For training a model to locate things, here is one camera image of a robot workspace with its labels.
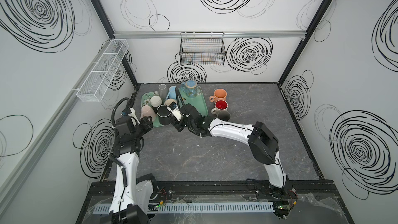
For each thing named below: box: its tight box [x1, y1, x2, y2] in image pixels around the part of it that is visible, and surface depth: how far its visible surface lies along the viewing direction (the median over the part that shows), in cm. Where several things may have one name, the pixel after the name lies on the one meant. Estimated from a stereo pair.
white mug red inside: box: [210, 99, 229, 116], surface depth 101 cm
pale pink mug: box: [139, 104, 156, 122], surface depth 95 cm
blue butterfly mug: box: [180, 79, 202, 99], surface depth 108 cm
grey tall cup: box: [158, 83, 169, 103], surface depth 107 cm
